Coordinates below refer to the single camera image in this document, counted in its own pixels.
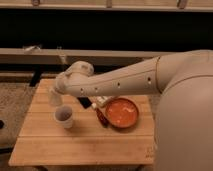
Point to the dark red bottle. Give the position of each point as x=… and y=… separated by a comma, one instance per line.
x=100, y=115

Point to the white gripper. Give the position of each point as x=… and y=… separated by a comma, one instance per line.
x=60, y=85

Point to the wooden table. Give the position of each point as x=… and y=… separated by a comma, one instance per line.
x=42, y=141

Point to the white remote control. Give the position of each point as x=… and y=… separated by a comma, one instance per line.
x=101, y=101

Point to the long wooden shelf rail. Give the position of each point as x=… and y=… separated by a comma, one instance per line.
x=60, y=56

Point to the orange bowl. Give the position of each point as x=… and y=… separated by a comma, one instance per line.
x=122, y=113

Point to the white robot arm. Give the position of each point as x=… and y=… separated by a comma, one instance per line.
x=183, y=136

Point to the black smartphone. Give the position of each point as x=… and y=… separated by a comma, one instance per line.
x=85, y=102

